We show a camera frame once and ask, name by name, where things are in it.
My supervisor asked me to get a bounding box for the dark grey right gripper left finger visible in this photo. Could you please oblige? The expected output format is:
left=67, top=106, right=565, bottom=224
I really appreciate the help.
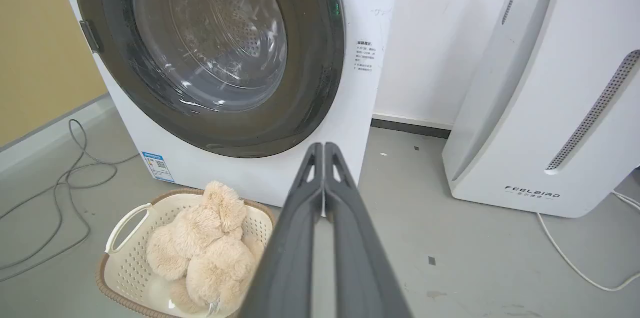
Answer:
left=239, top=142, right=325, bottom=318

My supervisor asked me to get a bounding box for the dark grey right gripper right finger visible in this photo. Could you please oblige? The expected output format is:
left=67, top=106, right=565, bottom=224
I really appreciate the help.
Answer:
left=324, top=142, right=412, bottom=318

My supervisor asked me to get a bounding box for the white front-load washing machine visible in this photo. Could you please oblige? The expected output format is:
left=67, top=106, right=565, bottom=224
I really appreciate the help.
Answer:
left=52, top=0, right=402, bottom=207

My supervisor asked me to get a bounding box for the dark round washing machine door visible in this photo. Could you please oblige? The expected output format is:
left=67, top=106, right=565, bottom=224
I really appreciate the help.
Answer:
left=71, top=0, right=346, bottom=159

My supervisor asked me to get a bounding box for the beige plush teddy bear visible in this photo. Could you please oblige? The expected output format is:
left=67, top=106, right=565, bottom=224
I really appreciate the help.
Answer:
left=145, top=181, right=266, bottom=316

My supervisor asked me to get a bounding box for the cream perforated laundry basket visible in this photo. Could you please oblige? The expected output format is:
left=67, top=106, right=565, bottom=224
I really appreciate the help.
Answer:
left=95, top=189, right=277, bottom=318

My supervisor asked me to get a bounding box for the blue energy label sticker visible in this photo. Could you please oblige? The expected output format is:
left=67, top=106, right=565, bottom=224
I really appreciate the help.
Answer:
left=141, top=151, right=175, bottom=183

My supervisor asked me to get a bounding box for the white air purifier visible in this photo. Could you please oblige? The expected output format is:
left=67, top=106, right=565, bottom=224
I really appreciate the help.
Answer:
left=442, top=0, right=640, bottom=218

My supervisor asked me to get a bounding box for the white power cable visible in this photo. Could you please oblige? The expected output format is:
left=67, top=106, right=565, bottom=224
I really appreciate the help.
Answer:
left=536, top=191, right=640, bottom=292

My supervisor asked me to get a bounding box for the grey power cable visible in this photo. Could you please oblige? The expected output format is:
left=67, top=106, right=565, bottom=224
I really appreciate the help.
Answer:
left=0, top=119, right=139, bottom=282

